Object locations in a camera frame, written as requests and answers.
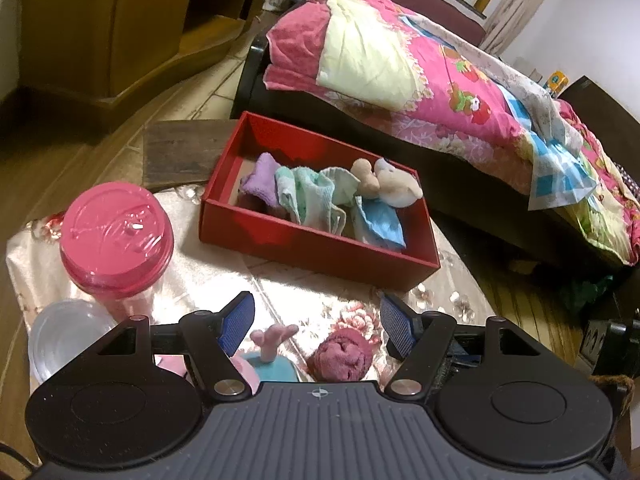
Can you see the pink yellow floral quilt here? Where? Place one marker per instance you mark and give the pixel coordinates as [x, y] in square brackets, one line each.
[610, 200]

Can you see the blue checked light sheet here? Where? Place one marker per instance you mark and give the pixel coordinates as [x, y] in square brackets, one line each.
[555, 160]

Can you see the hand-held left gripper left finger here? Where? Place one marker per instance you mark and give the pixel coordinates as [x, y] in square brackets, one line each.
[237, 322]

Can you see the yellow carton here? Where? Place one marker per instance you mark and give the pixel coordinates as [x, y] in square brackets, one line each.
[557, 84]

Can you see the magenta fleece blanket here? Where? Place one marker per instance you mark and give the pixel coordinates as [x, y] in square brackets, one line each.
[295, 45]

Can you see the purple sock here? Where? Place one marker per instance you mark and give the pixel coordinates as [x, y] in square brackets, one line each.
[260, 185]

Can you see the pink lid plastic cup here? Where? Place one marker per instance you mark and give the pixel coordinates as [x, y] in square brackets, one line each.
[117, 230]

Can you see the mint green sock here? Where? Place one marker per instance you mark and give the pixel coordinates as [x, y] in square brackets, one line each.
[310, 200]

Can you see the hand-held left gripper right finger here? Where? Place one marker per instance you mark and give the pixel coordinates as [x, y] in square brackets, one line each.
[397, 327]

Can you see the beige plush toy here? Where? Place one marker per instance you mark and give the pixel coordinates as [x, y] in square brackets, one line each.
[395, 185]

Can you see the beige curtain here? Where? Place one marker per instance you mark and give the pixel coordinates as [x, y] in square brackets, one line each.
[510, 15]

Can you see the dark pink sock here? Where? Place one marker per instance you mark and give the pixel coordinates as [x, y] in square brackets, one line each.
[342, 357]

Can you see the dark dotted cloth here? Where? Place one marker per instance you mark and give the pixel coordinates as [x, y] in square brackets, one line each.
[631, 177]

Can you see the white green trimmed cloth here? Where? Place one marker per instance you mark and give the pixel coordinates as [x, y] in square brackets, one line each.
[342, 182]

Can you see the red cardboard box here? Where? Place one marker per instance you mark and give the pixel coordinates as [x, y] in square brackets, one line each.
[300, 245]

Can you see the clear plastic container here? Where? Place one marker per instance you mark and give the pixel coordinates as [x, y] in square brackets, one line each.
[65, 335]

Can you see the green bag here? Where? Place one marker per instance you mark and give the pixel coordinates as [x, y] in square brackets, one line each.
[592, 292]

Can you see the dark wooden bed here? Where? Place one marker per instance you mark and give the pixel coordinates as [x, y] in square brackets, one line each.
[450, 165]

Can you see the wooden cabinet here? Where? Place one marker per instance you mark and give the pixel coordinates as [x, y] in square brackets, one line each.
[125, 25]

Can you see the floral tablecloth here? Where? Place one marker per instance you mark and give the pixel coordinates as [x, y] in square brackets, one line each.
[310, 300]

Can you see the dark wooden board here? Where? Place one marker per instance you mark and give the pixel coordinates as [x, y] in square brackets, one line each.
[180, 155]

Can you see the light blue cloth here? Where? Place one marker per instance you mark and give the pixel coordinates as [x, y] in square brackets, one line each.
[380, 222]

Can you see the pink strawberry print quilt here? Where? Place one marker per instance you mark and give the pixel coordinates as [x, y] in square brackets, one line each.
[400, 75]

